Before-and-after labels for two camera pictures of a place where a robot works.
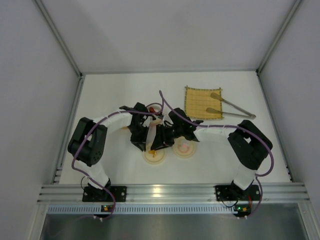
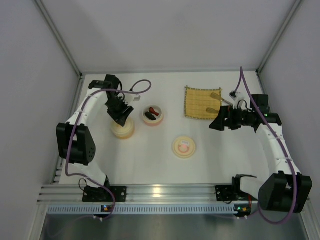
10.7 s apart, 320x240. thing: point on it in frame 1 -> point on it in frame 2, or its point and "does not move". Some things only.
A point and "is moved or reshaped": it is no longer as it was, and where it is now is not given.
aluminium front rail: (262, 193) does not move
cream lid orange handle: (154, 157) is moved or reshaped
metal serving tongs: (216, 96) does not move
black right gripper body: (161, 137) -> (227, 118)
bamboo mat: (197, 100) does not move
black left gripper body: (139, 136) -> (119, 109)
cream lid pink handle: (183, 148) does not move
